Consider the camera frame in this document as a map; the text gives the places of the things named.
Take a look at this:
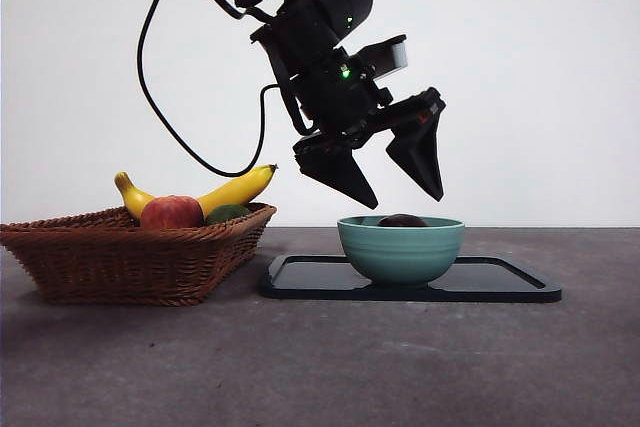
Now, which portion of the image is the red yellow apple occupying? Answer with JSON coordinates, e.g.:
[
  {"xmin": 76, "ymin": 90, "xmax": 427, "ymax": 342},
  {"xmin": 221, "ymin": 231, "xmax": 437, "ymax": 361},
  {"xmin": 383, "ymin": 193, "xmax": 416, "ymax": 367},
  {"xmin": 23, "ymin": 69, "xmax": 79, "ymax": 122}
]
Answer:
[{"xmin": 139, "ymin": 195, "xmax": 205, "ymax": 229}]

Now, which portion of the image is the green round fruit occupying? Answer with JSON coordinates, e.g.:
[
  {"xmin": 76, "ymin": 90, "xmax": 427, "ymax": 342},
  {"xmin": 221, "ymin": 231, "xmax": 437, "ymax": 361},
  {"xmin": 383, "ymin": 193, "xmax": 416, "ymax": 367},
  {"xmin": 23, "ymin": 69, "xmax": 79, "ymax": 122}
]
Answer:
[{"xmin": 204, "ymin": 203, "xmax": 251, "ymax": 227}]

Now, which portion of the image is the black rectangular tray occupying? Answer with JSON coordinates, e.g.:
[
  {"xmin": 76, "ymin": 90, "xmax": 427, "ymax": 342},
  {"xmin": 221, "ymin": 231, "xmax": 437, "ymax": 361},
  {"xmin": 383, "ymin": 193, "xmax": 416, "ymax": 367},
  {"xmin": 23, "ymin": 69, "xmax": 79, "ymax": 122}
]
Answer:
[{"xmin": 258, "ymin": 254, "xmax": 563, "ymax": 304}]

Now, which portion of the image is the dark purple plum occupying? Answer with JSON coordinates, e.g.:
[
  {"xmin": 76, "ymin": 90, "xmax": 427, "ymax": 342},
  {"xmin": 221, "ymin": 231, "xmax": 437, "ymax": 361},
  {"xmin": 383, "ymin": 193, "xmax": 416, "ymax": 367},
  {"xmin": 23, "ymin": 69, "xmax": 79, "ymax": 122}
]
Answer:
[{"xmin": 377, "ymin": 213, "xmax": 430, "ymax": 229}]

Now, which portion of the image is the left wrist grey camera box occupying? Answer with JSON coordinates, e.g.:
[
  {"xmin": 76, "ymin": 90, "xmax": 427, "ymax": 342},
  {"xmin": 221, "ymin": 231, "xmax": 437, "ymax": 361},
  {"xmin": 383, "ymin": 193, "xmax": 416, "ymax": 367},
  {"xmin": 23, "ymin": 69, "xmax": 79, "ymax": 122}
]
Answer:
[{"xmin": 355, "ymin": 34, "xmax": 411, "ymax": 82}]

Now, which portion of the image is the brown wicker basket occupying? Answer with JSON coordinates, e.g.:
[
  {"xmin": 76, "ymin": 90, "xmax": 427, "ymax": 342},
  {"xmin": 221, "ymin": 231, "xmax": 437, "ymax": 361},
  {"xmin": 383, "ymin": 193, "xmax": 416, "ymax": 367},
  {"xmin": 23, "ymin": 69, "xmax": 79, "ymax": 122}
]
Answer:
[{"xmin": 0, "ymin": 202, "xmax": 278, "ymax": 307}]

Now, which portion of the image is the yellow banana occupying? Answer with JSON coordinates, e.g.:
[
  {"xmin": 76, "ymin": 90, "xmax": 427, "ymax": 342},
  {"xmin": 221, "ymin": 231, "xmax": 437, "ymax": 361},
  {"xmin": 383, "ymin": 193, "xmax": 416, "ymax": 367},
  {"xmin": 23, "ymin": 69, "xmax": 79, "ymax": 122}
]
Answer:
[{"xmin": 114, "ymin": 163, "xmax": 280, "ymax": 221}]

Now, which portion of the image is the teal ribbed bowl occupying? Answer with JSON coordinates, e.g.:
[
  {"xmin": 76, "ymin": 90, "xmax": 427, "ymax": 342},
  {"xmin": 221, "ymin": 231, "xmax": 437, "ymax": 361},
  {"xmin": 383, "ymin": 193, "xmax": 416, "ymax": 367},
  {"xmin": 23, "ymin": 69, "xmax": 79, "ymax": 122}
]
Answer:
[{"xmin": 336, "ymin": 215, "xmax": 466, "ymax": 290}]

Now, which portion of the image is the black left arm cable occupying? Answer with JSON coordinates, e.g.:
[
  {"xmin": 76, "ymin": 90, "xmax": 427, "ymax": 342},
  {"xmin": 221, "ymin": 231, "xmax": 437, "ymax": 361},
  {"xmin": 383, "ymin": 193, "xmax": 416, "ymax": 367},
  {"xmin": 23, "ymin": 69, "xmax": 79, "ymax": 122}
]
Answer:
[{"xmin": 136, "ymin": 0, "xmax": 281, "ymax": 179}]

